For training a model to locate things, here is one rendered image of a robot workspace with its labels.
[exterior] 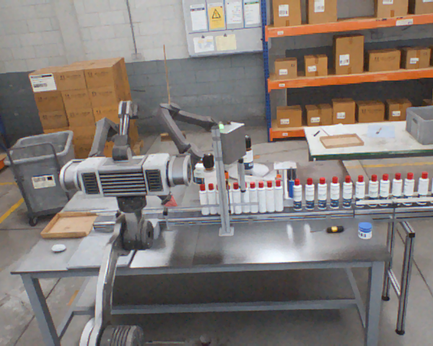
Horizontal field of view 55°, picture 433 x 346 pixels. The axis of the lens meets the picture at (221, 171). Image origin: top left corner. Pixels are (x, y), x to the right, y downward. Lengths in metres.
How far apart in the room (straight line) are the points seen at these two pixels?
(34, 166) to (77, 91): 1.55
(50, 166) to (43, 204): 0.45
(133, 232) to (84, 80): 3.95
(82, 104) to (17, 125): 2.58
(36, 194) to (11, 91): 3.58
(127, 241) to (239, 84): 5.10
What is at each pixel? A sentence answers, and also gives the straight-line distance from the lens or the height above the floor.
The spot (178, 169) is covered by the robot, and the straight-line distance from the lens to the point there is 1.80.
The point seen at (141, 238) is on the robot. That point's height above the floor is 1.15.
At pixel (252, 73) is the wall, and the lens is 6.78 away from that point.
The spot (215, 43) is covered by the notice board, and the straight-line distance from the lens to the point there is 6.62.
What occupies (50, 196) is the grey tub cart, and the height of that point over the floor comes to 0.33.
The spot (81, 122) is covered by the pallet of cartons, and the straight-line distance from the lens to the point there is 5.92.
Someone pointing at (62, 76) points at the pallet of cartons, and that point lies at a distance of 5.83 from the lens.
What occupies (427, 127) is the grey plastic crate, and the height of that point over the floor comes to 0.96.
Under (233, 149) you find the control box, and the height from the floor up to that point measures 1.36.
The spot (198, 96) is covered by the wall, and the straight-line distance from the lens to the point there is 6.94.
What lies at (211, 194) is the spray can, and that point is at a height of 1.03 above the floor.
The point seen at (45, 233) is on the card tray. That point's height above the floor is 0.86.
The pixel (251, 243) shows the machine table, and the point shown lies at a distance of 2.42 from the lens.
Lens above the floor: 2.19
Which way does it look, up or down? 24 degrees down
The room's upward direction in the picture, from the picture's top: 6 degrees counter-clockwise
